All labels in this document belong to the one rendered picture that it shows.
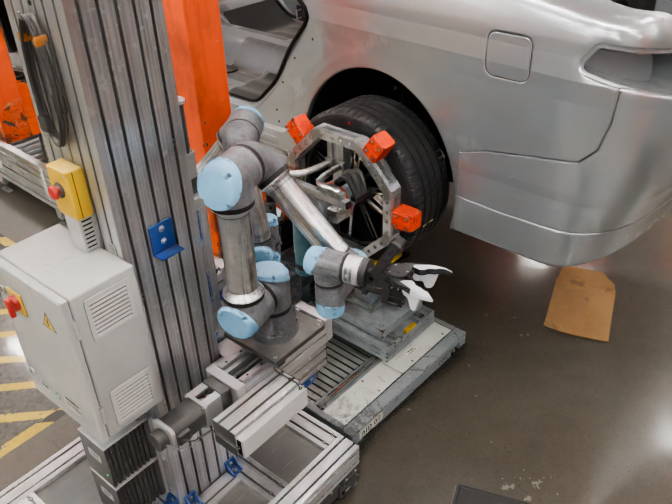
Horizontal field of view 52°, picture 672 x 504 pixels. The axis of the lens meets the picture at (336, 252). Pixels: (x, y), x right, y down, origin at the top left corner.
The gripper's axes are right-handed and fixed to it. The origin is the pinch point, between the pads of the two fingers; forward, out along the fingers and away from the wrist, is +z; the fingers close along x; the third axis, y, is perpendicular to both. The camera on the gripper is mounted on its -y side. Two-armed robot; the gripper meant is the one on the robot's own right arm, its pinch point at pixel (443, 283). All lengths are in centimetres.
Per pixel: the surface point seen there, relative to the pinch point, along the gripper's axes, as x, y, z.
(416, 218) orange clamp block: -89, 25, -36
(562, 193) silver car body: -92, 6, 14
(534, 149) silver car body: -93, -7, 2
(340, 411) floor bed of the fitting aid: -68, 108, -54
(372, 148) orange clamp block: -87, 0, -54
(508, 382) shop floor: -121, 108, 4
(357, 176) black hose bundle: -80, 10, -57
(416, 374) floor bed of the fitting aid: -101, 103, -33
